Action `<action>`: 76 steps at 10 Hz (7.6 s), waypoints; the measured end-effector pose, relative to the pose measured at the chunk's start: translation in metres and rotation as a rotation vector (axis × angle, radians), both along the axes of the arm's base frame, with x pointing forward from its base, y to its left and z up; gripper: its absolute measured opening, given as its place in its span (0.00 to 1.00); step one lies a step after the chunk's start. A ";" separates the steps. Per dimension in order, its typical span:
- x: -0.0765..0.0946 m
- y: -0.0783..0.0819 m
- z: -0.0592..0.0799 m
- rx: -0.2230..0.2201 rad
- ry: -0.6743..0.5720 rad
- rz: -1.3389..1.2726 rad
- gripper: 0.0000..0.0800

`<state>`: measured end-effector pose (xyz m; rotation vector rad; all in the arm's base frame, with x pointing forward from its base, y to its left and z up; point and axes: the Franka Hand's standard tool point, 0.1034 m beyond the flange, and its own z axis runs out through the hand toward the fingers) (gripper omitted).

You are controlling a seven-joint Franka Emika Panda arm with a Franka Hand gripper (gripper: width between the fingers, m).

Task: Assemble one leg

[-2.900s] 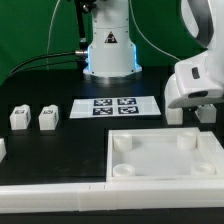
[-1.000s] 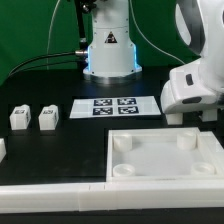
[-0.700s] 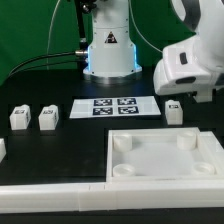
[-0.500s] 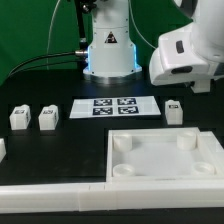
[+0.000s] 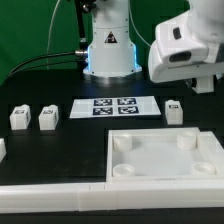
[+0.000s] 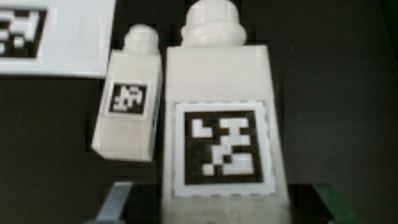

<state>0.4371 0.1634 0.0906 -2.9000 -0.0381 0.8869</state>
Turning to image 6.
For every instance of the white marker sheet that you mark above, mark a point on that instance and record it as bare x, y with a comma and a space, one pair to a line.
56, 37

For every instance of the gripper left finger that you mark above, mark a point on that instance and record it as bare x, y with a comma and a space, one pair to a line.
113, 207

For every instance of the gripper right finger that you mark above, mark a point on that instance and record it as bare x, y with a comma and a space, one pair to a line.
339, 208

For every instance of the white leg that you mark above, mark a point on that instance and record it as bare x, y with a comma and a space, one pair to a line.
125, 131
225, 180

